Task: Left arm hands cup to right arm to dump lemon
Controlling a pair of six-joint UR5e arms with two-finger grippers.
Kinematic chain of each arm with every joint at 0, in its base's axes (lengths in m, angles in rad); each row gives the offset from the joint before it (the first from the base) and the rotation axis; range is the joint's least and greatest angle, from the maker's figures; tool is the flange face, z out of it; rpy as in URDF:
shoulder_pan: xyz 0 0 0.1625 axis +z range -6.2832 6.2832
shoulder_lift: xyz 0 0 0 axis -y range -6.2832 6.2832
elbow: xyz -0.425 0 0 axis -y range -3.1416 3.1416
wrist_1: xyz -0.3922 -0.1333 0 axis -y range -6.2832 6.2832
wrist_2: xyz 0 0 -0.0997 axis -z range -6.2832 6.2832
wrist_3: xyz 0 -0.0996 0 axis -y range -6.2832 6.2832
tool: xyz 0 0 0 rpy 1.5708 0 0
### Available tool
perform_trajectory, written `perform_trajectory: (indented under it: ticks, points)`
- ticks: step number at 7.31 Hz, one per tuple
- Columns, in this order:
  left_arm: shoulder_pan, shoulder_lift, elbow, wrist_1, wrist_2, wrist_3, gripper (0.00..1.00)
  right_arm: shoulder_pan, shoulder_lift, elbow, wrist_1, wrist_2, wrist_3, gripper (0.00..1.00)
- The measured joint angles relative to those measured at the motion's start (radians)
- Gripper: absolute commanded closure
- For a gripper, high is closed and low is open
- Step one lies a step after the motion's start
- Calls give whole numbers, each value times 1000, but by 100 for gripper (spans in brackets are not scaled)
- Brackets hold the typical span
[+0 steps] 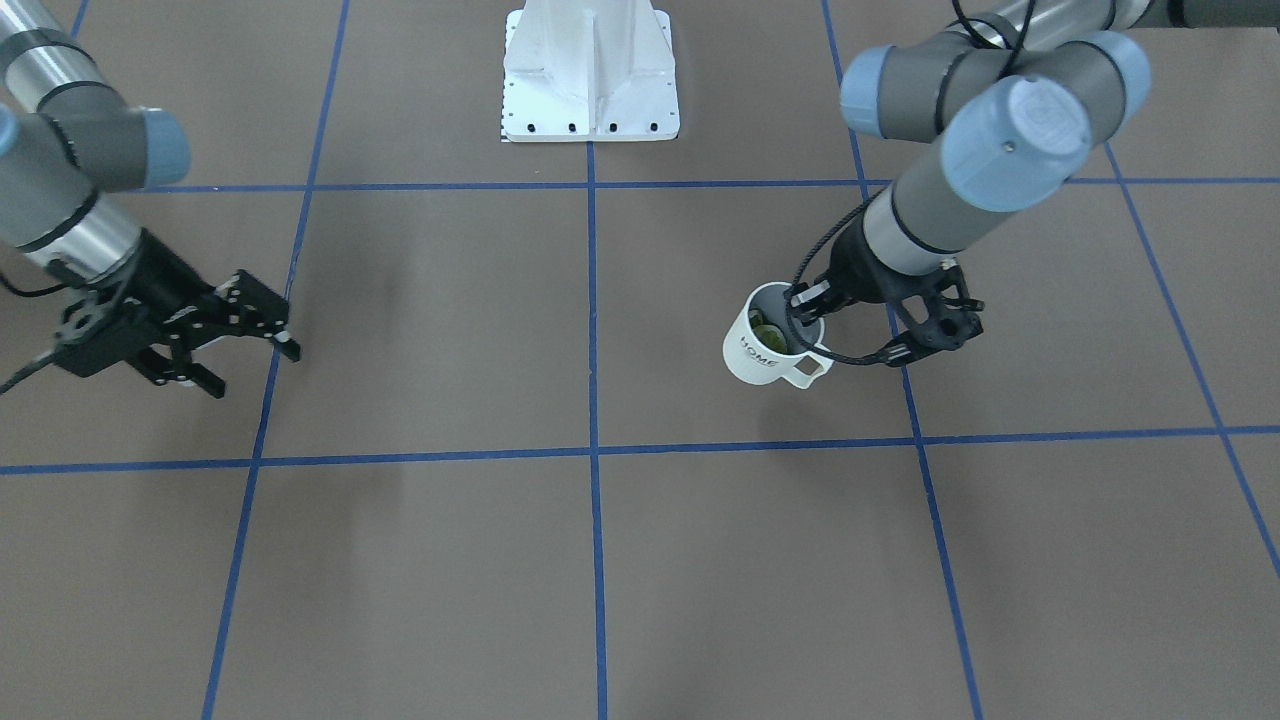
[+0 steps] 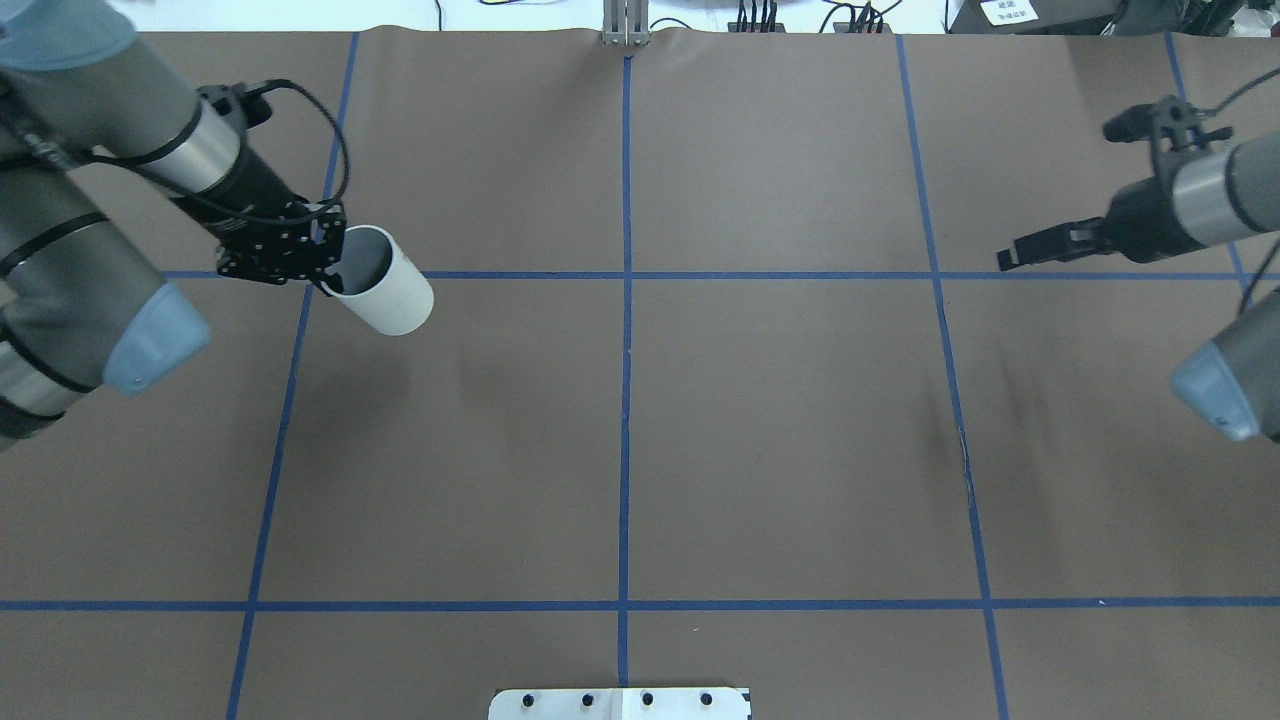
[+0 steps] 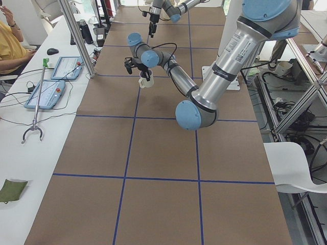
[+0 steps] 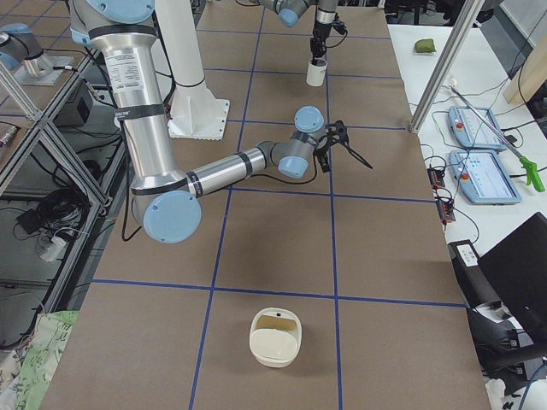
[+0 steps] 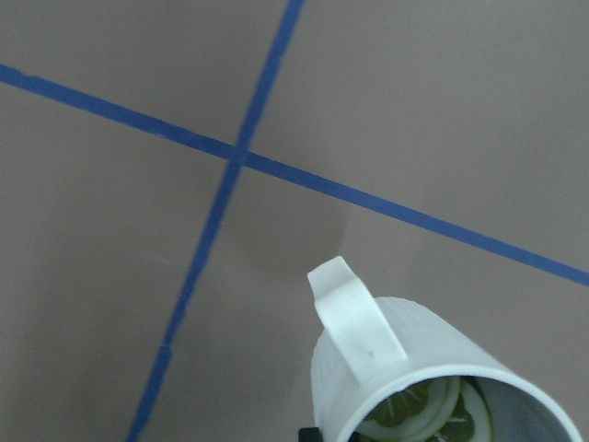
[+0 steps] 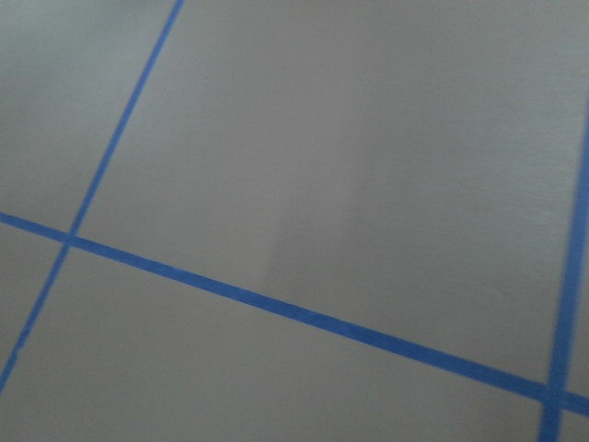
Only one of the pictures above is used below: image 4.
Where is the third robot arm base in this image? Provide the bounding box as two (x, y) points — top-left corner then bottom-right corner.
(1, 23), (74, 86)

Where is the white mug with HOME print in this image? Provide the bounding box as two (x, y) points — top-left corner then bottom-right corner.
(306, 59), (328, 87)

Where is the aluminium frame rack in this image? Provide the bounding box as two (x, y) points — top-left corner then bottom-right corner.
(0, 42), (129, 317)

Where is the near blue teach pendant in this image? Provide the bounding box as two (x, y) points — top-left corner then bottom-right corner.
(449, 149), (521, 205)

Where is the metal reacher grabber tool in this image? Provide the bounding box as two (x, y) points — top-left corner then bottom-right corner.
(448, 80), (545, 192)

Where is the green patterned cloth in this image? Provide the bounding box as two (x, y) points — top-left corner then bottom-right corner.
(1, 310), (79, 409)

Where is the aluminium frame post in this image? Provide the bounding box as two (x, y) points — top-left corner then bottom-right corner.
(409, 0), (485, 134)

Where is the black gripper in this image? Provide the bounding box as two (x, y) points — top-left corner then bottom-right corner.
(315, 120), (373, 173)
(310, 20), (329, 65)

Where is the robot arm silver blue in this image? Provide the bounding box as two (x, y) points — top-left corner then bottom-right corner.
(251, 0), (346, 67)
(69, 1), (350, 243)

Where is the cream trash bin with lid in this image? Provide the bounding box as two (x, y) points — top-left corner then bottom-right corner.
(249, 307), (303, 368)

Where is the green cloth pouch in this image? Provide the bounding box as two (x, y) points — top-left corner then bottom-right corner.
(414, 38), (437, 54)

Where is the black box under table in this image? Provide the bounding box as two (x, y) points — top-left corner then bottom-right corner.
(54, 81), (93, 126)

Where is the blue teach pendant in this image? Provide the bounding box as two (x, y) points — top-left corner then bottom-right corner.
(449, 149), (521, 205)
(448, 106), (507, 152)

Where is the far blue teach pendant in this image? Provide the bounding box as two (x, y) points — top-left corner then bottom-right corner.
(448, 106), (507, 152)

